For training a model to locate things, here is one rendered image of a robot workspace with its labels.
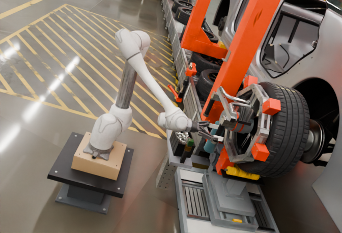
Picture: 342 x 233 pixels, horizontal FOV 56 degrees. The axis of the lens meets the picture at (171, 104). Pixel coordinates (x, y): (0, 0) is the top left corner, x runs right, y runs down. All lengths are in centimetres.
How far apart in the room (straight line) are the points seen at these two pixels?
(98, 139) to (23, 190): 68
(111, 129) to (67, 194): 61
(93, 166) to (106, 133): 24
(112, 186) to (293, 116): 125
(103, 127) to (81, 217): 66
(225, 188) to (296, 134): 83
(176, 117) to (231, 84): 94
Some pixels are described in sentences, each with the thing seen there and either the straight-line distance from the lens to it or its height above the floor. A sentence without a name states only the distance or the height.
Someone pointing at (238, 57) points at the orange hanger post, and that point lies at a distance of 253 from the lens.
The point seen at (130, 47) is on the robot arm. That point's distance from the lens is 195.
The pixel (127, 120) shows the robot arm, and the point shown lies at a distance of 230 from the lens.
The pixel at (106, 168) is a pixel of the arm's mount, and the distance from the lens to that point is 220.
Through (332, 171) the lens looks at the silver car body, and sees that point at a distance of 215.
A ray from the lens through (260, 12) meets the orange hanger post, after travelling 247.
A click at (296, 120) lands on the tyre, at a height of 108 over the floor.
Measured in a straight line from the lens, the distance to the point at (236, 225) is 261.
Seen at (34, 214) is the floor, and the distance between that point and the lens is 238.
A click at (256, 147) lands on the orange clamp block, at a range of 205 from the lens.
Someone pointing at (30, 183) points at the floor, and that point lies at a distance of 257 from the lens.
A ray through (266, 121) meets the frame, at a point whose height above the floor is 101.
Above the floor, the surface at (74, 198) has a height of 2.
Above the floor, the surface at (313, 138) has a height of 91.
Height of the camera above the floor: 183
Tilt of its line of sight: 27 degrees down
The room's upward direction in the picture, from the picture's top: 20 degrees clockwise
